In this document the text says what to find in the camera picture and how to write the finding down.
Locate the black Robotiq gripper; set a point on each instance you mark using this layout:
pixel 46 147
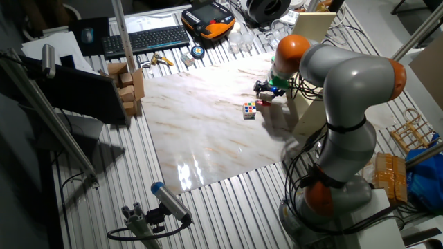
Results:
pixel 275 90

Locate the small red object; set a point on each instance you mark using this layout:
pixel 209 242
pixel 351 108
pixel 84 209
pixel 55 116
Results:
pixel 263 103

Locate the multicoloured Rubik's cube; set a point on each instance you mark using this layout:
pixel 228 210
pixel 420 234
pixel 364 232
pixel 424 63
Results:
pixel 249 110

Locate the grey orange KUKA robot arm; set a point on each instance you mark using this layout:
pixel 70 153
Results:
pixel 353 86

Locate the cream wooden shelf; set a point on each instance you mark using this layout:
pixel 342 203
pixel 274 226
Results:
pixel 313 117

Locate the clear plastic cup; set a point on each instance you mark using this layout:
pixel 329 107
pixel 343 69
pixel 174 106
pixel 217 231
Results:
pixel 234 43
pixel 247 41

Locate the clear glass beaker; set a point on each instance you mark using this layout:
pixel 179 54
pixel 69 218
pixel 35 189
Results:
pixel 275 31

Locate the marble patterned mat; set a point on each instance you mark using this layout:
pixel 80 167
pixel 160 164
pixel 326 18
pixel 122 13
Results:
pixel 207 131

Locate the white power strip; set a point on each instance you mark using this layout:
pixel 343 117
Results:
pixel 289 17

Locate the round black puck blue logo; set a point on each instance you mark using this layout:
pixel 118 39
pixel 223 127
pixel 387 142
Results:
pixel 197 52

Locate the black filament spool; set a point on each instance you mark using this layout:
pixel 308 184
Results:
pixel 268 10

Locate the clear box coloured clips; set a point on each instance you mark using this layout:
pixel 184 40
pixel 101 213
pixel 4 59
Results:
pixel 188 59

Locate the orange black teach pendant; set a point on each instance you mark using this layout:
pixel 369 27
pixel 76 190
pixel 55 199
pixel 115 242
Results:
pixel 207 20

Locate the silver pliers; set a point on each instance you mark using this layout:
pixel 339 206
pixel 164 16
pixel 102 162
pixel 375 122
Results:
pixel 145 65

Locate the small cardboard box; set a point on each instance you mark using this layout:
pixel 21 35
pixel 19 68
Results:
pixel 139 84

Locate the black computer keyboard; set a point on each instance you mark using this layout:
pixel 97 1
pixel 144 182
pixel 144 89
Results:
pixel 145 41

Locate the small cardboard block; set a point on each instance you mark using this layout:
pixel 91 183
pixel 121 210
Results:
pixel 117 68
pixel 126 79
pixel 126 94
pixel 130 108

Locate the orange cardboard package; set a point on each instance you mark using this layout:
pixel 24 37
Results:
pixel 391 176

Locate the wooden slat rack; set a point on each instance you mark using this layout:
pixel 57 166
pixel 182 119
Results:
pixel 413 133

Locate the aluminium profile pole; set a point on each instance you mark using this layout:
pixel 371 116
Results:
pixel 123 34
pixel 420 29
pixel 425 155

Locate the brown board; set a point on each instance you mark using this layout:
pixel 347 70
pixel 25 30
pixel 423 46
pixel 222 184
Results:
pixel 431 69

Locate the black mouse pad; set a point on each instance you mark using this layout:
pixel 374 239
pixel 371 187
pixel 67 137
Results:
pixel 100 31

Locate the blue bag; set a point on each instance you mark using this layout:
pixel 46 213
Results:
pixel 425 176

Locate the black monitor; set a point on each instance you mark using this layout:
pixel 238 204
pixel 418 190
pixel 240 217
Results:
pixel 79 93

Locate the grey computer mouse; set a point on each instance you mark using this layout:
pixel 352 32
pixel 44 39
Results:
pixel 87 35

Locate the grey monitor base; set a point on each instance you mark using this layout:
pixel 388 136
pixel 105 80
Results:
pixel 76 133

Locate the white paper sheets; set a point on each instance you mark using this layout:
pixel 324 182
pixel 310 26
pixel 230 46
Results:
pixel 62 45

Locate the aluminium diagonal beam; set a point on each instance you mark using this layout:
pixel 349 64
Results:
pixel 45 114

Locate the silver camera blue end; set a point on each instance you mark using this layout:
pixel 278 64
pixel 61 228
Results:
pixel 171 202

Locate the black camera clamp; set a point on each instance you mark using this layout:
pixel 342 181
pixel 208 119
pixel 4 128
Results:
pixel 155 218

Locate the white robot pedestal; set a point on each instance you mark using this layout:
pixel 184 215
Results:
pixel 377 228

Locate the short aluminium profile post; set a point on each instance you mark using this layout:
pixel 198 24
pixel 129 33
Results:
pixel 138 224

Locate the silver depth camera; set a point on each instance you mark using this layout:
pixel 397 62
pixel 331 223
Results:
pixel 48 60

